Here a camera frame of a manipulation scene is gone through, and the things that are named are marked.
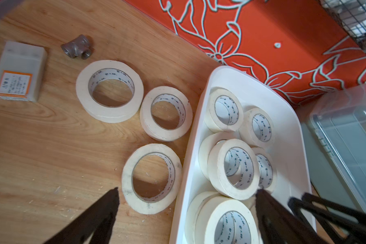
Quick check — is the masking tape roll seven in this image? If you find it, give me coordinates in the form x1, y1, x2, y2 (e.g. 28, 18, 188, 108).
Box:
239, 106, 276, 149

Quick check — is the masking tape roll six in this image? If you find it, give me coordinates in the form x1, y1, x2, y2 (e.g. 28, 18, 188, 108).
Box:
185, 191, 259, 244

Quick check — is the masking tape roll three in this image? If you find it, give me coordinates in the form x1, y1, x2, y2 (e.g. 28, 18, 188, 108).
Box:
207, 139, 260, 200

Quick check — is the masking tape roll one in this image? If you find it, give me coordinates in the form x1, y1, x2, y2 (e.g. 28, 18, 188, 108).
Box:
140, 86, 193, 142

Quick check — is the masking tape roll five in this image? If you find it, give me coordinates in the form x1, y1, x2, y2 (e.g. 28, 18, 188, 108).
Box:
122, 143, 183, 215

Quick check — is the masking tape roll four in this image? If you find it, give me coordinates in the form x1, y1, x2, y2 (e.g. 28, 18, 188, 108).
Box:
76, 60, 144, 124

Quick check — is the small clear plastic box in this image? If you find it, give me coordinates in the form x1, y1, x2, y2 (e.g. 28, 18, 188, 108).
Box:
0, 41, 47, 102

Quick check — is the metal pipe tee fitting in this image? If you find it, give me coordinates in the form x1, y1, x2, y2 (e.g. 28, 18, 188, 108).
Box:
61, 35, 92, 60

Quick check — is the white plastic storage tray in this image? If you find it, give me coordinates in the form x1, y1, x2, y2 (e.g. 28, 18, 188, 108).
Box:
169, 66, 312, 244

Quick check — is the masking tape roll eight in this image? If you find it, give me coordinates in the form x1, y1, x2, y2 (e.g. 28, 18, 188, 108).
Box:
252, 147, 278, 194

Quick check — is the black wire wall basket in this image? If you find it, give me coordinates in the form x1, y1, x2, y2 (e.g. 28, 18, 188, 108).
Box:
319, 0, 366, 54

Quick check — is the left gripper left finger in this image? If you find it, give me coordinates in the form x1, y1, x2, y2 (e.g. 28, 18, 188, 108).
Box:
46, 188, 119, 244

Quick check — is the masking tape roll two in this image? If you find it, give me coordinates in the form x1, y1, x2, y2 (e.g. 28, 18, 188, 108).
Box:
204, 88, 244, 133

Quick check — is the grey lidded plastic box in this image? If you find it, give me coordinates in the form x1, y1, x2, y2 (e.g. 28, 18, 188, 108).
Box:
296, 84, 366, 213

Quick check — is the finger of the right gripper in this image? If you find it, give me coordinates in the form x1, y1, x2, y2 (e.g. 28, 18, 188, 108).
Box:
288, 193, 366, 244

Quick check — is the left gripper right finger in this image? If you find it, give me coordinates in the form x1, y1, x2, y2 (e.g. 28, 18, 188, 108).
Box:
256, 190, 326, 244

